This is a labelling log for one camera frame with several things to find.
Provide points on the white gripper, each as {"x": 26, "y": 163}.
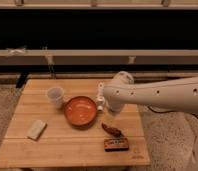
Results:
{"x": 114, "y": 94}

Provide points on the orange ceramic bowl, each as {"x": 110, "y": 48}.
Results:
{"x": 80, "y": 110}

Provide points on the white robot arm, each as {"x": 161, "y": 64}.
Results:
{"x": 178, "y": 95}

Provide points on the small brown snack box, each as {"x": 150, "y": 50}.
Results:
{"x": 116, "y": 144}

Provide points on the clear plastic cup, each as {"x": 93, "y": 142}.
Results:
{"x": 55, "y": 96}

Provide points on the grey metal rail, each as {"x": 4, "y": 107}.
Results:
{"x": 96, "y": 57}

